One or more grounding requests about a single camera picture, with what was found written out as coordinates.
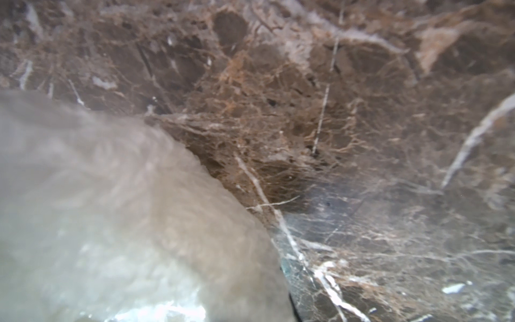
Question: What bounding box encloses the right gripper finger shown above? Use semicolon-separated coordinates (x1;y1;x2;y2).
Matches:
288;294;303;322

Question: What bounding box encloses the bubble wrap sheet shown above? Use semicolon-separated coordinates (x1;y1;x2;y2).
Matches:
1;90;296;321

